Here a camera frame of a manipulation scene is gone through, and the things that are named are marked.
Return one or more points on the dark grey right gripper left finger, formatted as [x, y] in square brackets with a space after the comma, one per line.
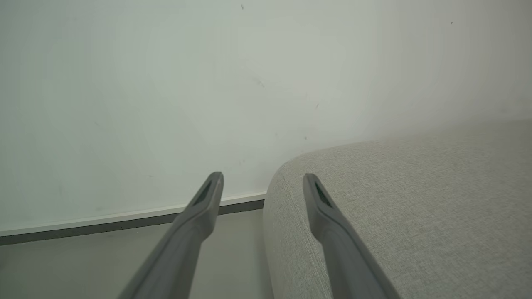
[187, 245]

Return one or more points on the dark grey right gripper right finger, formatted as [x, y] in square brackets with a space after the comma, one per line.
[345, 257]

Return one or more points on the white and black baseboard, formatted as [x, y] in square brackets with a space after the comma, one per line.
[104, 224]

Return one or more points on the light beige fabric sofa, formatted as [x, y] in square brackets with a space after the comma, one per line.
[415, 207]

